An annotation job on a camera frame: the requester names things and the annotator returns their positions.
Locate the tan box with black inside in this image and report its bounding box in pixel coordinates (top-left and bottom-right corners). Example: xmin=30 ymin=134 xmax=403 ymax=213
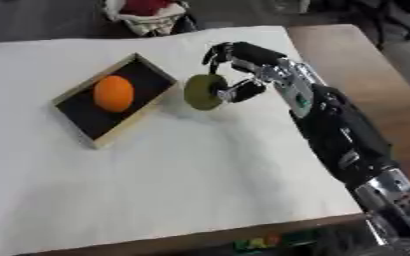
xmin=51 ymin=52 xmax=179 ymax=150

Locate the black office chair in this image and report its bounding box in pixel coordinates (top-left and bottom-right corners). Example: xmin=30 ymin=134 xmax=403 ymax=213
xmin=336 ymin=0 xmax=410 ymax=52

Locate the olive green round toy fruit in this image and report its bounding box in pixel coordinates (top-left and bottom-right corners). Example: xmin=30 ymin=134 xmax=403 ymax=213
xmin=182 ymin=73 xmax=230 ymax=112

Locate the white and red bag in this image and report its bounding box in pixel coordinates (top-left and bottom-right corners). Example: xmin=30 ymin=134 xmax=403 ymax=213
xmin=101 ymin=0 xmax=200 ymax=38

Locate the orange toy fruit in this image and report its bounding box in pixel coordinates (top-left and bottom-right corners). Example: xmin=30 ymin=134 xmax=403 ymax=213
xmin=91 ymin=75 xmax=137 ymax=114

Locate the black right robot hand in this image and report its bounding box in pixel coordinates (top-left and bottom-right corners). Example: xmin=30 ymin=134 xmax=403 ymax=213
xmin=199 ymin=41 xmax=289 ymax=104

